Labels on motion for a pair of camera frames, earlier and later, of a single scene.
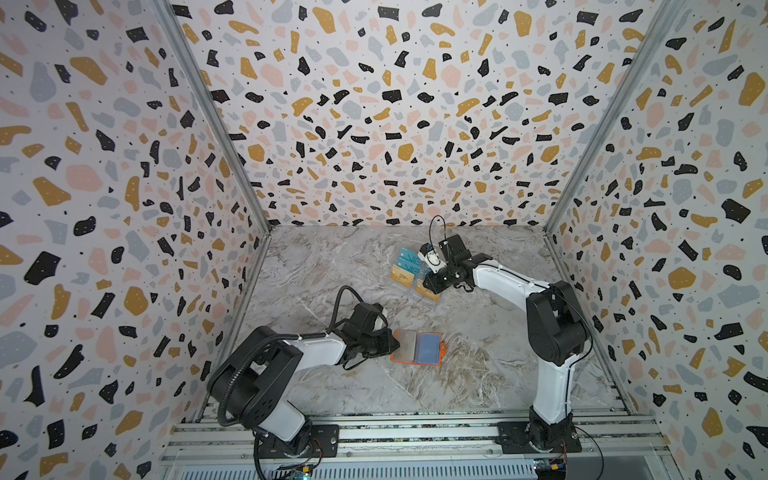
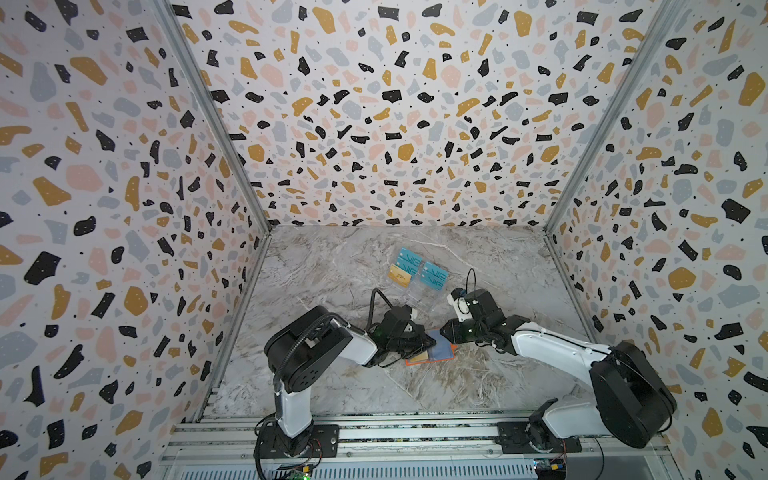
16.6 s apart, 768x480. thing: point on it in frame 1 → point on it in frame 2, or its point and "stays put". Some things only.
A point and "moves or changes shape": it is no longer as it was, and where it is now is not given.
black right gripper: x=435 y=279 → x=459 y=330
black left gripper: x=389 y=346 → x=422 y=345
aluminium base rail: x=463 y=445 stays put
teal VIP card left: x=409 y=260 stays put
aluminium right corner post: x=663 y=20 stays put
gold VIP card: x=427 y=292 → x=423 y=356
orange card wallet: x=419 y=348 moves or changes shape
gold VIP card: x=401 y=276 stays put
